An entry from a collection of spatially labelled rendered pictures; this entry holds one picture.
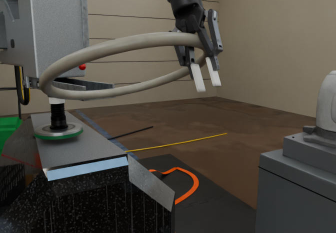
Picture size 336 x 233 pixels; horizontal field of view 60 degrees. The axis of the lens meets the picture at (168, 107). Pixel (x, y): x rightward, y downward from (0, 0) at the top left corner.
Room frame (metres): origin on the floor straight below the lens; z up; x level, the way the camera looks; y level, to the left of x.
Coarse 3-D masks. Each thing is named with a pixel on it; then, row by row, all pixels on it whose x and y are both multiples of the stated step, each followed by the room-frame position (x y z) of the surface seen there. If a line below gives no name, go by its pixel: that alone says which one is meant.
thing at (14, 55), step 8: (0, 0) 1.69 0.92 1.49; (8, 0) 1.65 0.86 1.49; (16, 0) 1.69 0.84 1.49; (0, 8) 1.71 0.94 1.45; (8, 8) 1.60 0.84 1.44; (16, 8) 1.61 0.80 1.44; (8, 16) 1.56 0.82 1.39; (16, 16) 1.56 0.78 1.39; (8, 24) 1.58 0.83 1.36; (16, 24) 1.44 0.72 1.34; (8, 32) 1.59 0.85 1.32; (16, 32) 1.45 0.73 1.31; (8, 40) 1.61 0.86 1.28; (16, 40) 1.47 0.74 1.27; (8, 48) 1.62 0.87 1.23; (16, 48) 1.48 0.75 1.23; (0, 56) 1.82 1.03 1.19; (8, 56) 1.64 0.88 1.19; (16, 56) 1.49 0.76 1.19; (16, 64) 1.56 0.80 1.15
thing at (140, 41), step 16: (160, 32) 0.64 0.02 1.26; (176, 32) 0.66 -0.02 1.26; (96, 48) 0.61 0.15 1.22; (112, 48) 0.61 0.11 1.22; (128, 48) 0.61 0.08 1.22; (64, 64) 0.63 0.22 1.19; (80, 64) 0.63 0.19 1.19; (48, 80) 0.68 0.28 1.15; (160, 80) 1.04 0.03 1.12; (64, 96) 0.87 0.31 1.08; (80, 96) 0.94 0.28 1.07; (96, 96) 0.99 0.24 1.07
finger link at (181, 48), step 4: (176, 48) 0.74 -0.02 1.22; (180, 48) 0.74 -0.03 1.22; (176, 52) 0.74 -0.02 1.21; (180, 52) 0.73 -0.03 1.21; (184, 52) 0.75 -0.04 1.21; (180, 56) 0.73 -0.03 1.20; (184, 56) 0.74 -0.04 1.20; (180, 60) 0.73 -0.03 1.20; (184, 60) 0.74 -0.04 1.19; (180, 64) 0.73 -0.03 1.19
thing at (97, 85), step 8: (24, 80) 1.44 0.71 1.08; (32, 80) 1.43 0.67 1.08; (72, 80) 1.32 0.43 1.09; (80, 80) 1.25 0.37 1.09; (64, 88) 1.09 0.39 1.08; (72, 88) 1.03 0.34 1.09; (80, 88) 0.97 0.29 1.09; (88, 88) 1.19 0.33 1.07; (96, 88) 1.13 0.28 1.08; (104, 88) 1.08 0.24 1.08; (112, 96) 1.03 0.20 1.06
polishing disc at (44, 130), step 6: (42, 126) 1.37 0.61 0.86; (48, 126) 1.37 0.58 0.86; (72, 126) 1.37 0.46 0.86; (78, 126) 1.37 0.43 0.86; (36, 132) 1.28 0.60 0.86; (42, 132) 1.26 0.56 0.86; (48, 132) 1.26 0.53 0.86; (54, 132) 1.26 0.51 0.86; (60, 132) 1.26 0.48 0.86; (66, 132) 1.27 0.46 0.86; (72, 132) 1.29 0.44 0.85
